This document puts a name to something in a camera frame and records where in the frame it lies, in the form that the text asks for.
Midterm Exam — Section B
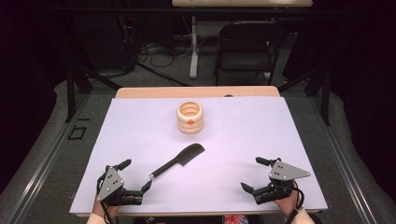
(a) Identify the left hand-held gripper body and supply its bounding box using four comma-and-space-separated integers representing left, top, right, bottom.
96, 165, 145, 207

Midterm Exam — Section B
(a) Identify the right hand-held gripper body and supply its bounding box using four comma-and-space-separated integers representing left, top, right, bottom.
252, 159, 312, 205

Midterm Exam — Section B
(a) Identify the black spatula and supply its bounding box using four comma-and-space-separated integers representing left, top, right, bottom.
148, 143, 206, 180

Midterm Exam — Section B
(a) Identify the cream ribbed cup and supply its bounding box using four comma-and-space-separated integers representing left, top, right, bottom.
176, 101, 205, 135

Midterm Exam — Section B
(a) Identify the person's left hand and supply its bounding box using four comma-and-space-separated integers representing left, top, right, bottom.
92, 195, 138, 219

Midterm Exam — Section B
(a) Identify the person's right hand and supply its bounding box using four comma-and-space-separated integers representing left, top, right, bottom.
262, 186, 301, 217

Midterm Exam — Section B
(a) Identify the red patterned cloth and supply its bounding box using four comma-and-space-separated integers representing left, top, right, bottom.
223, 214, 250, 224

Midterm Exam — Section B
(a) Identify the white table mat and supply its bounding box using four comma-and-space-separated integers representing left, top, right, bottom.
69, 96, 329, 215

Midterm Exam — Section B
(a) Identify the black metal stand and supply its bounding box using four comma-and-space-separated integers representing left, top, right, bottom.
64, 65, 123, 123
277, 65, 332, 127

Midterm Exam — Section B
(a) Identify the wooden table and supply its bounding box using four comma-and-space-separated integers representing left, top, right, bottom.
75, 86, 322, 218

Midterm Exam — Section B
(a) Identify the black folding chair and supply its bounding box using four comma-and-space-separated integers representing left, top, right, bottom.
213, 20, 290, 87

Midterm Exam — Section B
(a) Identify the white desk with metal leg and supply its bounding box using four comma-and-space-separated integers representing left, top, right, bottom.
171, 0, 314, 79

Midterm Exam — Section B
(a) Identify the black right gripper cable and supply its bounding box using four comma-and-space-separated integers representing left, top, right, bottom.
285, 181, 305, 224

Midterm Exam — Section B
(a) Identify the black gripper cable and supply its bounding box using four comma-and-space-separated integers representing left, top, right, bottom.
95, 173, 116, 224
285, 181, 305, 224

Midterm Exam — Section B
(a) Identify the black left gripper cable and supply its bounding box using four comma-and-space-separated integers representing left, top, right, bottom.
95, 173, 116, 224

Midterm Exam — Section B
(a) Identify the tangle of floor cables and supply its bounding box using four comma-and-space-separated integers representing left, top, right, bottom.
135, 41, 191, 88

